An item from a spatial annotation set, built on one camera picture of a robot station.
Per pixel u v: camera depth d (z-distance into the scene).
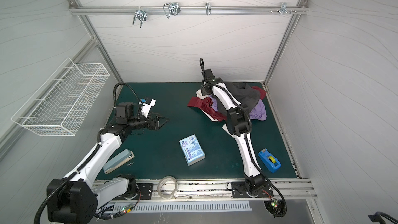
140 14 0.78
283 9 0.77
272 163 0.78
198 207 0.70
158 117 0.68
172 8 0.76
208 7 0.72
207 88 0.78
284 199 0.70
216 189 0.76
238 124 0.64
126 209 0.68
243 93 0.95
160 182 0.73
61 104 0.69
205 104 1.04
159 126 0.69
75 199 0.38
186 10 0.79
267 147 0.84
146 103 0.69
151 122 0.68
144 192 0.73
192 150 0.82
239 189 0.73
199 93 1.11
